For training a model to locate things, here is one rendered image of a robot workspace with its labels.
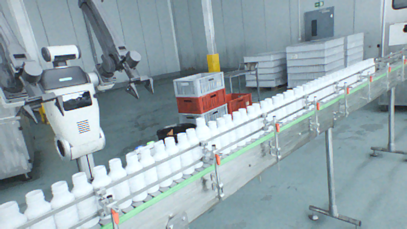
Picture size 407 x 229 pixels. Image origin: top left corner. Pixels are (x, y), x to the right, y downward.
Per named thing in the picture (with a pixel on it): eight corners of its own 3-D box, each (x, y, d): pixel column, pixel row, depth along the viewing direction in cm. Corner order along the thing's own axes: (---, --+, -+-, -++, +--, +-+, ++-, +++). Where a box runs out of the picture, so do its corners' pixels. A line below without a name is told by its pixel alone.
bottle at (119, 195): (110, 209, 101) (100, 163, 97) (122, 200, 106) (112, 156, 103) (125, 211, 99) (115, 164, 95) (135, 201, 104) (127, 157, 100)
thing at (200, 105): (201, 114, 368) (198, 97, 363) (177, 112, 393) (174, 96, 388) (228, 103, 413) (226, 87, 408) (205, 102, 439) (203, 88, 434)
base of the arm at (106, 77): (94, 65, 172) (103, 83, 170) (97, 57, 166) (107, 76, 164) (108, 63, 178) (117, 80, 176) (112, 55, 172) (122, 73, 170)
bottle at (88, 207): (103, 222, 94) (92, 172, 91) (83, 232, 90) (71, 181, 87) (95, 215, 99) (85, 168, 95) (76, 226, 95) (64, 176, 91)
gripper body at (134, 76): (148, 77, 154) (142, 66, 156) (132, 81, 147) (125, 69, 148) (143, 84, 159) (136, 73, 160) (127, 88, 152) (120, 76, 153)
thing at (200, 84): (198, 97, 362) (196, 79, 357) (174, 97, 387) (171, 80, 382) (225, 87, 408) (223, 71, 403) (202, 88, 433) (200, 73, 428)
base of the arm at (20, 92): (29, 96, 146) (19, 74, 148) (31, 88, 140) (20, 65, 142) (6, 100, 140) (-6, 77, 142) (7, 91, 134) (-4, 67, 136)
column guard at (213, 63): (215, 83, 1133) (212, 54, 1108) (208, 83, 1161) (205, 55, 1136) (222, 81, 1160) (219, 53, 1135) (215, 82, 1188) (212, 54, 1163)
